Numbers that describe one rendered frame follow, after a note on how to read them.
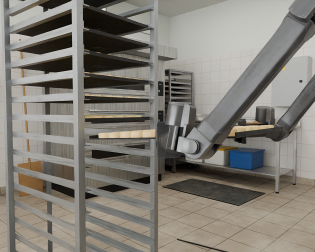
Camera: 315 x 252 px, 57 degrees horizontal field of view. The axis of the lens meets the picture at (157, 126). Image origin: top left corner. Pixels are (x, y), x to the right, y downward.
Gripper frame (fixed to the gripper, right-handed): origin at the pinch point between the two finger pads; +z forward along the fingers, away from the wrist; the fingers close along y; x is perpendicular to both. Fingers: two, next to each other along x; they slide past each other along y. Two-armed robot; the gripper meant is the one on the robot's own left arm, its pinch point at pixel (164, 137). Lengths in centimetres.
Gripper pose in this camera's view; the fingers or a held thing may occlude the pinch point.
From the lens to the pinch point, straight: 90.4
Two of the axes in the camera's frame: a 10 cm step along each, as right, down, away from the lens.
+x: 9.9, -0.4, 1.0
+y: 0.4, 10.0, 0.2
